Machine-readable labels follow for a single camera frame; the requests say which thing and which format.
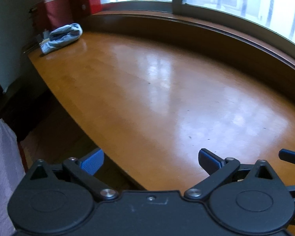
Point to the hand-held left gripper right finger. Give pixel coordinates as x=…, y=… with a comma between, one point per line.
x=207, y=162

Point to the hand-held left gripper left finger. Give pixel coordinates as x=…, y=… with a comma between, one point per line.
x=92, y=163

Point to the light blue jeans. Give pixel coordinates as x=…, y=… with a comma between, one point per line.
x=64, y=36

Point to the pink bed cover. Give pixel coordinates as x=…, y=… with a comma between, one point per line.
x=2, y=177

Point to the wooden window sill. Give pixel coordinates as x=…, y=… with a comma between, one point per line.
x=186, y=29

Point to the red box with white lid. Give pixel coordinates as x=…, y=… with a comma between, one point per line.
x=92, y=0

